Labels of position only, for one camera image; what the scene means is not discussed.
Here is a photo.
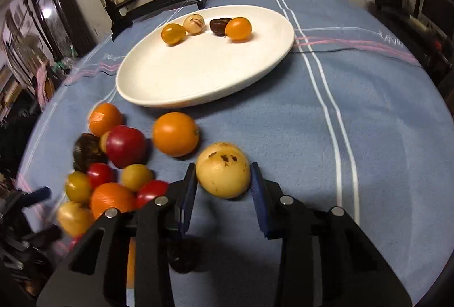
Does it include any red cherry tomato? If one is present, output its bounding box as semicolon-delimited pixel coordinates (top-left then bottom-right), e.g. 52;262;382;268
135;180;170;210
87;163;116;190

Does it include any dark purple passion fruit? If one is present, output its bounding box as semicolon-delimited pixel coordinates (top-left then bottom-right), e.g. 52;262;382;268
73;133;109;173

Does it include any beige speckled longan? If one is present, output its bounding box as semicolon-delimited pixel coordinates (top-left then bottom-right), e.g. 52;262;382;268
183;14;206;35

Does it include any yellow-green cherry tomato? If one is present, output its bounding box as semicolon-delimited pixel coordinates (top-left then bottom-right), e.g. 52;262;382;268
121;164;154;192
65;171;93;204

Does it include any computer monitor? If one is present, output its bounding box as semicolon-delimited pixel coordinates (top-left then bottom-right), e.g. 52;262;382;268
420;0;454;26

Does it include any large orange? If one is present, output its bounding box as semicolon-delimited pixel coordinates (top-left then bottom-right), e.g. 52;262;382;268
152;112;200;157

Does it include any yellow spotted round fruit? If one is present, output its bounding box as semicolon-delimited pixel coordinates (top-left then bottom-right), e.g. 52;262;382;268
195;142;251;199

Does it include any small orange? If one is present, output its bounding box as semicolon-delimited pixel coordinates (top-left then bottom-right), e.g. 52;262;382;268
127;238;137;290
88;103;124;137
89;183;137;220

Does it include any dark brown chestnut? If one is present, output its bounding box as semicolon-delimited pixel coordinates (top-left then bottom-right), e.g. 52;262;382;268
167;236;197;274
209;18;233;36

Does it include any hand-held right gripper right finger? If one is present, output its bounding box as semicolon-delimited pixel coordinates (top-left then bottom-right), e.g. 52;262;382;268
249;162;414;307

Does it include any orange cherry tomato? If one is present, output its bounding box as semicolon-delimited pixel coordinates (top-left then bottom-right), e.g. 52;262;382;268
225;17;253;42

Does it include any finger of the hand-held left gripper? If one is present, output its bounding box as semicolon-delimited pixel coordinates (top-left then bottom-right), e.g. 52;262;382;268
25;225;62;251
16;186;53;212

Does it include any yellow-orange cherry tomato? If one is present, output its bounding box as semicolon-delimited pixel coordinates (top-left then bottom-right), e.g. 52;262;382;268
161;24;187;46

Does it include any white oval plate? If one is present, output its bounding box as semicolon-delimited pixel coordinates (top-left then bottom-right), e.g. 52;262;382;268
116;5;296;108

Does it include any black desk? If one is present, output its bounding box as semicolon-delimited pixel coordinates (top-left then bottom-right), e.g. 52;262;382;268
365;0;454;81

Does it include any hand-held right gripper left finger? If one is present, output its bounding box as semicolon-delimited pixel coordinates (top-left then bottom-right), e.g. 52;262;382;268
35;162;199;307

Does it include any dark wooden cabinet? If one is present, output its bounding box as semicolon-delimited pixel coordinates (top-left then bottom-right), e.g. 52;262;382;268
26;0;98;59

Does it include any blue striped tablecloth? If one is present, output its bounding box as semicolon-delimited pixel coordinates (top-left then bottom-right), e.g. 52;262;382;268
16;0;454;307

